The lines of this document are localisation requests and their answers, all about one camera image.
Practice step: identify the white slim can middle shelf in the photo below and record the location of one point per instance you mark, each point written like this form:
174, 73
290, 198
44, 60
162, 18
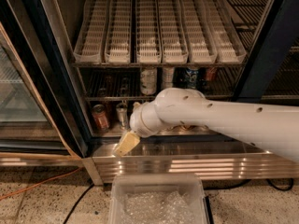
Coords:
168, 75

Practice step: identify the steel fridge base grille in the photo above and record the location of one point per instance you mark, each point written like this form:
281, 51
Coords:
213, 160

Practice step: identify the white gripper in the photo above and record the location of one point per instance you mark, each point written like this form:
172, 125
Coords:
136, 122

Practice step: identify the bubble wrap in bin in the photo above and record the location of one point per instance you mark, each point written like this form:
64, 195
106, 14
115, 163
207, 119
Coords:
157, 208

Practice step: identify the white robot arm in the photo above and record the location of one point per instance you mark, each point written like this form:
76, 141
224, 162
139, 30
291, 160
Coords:
274, 128

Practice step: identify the blue can middle shelf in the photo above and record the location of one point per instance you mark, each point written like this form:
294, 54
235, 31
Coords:
190, 78

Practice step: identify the clear plastic bin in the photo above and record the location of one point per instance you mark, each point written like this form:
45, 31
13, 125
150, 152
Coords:
133, 184

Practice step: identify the red can bottom shelf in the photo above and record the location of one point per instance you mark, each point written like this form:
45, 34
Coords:
100, 117

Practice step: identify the glass fridge door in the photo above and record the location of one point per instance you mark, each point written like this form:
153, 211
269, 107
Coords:
39, 112

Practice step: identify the white tall can middle shelf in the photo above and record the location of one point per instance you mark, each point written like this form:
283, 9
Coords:
148, 80

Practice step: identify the orange can middle shelf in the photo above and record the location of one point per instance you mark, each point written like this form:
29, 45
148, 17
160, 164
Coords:
211, 73

